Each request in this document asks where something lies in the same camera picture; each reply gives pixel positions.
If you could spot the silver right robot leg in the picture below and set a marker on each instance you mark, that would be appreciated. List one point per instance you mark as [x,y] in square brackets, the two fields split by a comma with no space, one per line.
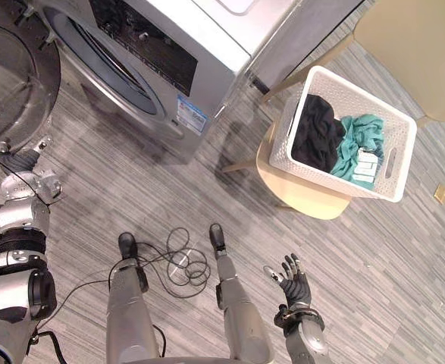
[237,303]

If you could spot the silver left robot leg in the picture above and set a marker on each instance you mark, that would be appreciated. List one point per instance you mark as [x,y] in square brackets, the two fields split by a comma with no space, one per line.
[125,311]

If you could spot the blue white energy label sticker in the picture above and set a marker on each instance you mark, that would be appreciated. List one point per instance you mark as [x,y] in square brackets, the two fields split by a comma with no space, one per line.
[190,113]

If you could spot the silver front-load washing machine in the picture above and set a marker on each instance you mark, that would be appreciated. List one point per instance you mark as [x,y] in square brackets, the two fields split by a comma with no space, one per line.
[214,57]

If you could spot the black garment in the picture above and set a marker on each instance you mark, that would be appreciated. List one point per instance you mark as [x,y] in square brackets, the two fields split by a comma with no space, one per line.
[318,129]

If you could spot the brass floor socket plate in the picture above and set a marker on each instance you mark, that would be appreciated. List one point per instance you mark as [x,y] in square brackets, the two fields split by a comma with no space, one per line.
[441,193]

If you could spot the white perforated laundry basket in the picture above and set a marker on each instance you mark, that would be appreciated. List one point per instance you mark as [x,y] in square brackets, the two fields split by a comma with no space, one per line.
[320,178]

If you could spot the grey cabinet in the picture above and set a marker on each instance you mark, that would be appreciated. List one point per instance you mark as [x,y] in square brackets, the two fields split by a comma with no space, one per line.
[294,34]

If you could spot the beige chair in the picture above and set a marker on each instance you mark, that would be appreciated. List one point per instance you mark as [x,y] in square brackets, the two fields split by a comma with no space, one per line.
[415,57]

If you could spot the teal garment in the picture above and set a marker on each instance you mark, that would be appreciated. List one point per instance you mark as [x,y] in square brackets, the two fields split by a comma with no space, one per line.
[362,130]

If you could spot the round glass washing machine door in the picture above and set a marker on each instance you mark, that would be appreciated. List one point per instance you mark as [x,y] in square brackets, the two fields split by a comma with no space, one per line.
[13,83]

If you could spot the silver robot leg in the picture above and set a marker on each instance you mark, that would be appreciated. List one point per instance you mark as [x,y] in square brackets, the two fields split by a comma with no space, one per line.
[237,303]
[125,311]

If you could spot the round light wooden stool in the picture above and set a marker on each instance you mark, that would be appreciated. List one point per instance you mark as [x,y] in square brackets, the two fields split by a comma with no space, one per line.
[301,199]

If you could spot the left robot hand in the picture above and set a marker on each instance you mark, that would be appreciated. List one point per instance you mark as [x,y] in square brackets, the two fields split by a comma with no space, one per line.
[23,159]

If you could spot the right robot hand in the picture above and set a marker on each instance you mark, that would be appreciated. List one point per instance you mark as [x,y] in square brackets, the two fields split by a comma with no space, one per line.
[297,288]

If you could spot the white teal striped cloth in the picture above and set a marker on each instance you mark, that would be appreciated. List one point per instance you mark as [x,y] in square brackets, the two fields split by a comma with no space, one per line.
[367,168]

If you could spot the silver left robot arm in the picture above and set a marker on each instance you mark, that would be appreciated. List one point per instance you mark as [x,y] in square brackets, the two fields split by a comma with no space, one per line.
[17,242]

